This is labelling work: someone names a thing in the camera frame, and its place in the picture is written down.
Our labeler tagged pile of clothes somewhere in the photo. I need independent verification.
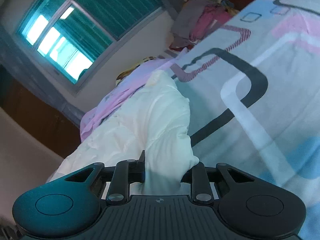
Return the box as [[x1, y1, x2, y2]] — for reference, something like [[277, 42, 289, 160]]
[[170, 0, 240, 52]]

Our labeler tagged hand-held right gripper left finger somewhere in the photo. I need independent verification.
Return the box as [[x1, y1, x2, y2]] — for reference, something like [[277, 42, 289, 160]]
[[64, 150, 146, 205]]

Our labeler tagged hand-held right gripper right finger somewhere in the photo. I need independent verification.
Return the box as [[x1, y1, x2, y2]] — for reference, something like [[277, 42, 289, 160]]
[[181, 162, 255, 203]]

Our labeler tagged pink blanket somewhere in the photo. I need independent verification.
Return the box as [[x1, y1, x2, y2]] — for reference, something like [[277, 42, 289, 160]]
[[80, 55, 180, 140]]

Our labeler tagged yellow printed cloth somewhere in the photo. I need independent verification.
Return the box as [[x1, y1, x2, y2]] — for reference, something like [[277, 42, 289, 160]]
[[115, 56, 160, 85]]

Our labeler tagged dark wooden wardrobe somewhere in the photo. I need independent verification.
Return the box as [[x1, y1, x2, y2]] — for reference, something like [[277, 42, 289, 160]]
[[0, 65, 83, 158]]

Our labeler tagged bed with patterned sheet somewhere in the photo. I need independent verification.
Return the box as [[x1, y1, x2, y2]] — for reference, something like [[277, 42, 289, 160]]
[[147, 0, 320, 240]]

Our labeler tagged grey curtain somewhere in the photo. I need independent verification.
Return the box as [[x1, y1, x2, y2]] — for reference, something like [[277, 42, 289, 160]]
[[161, 0, 187, 14], [0, 27, 84, 123]]

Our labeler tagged window with green blinds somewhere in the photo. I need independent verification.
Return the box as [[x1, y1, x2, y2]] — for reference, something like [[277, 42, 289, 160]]
[[15, 0, 168, 93]]

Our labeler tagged cream puffer jacket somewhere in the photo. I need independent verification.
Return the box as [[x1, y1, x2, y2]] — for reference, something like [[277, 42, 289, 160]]
[[46, 70, 200, 195]]

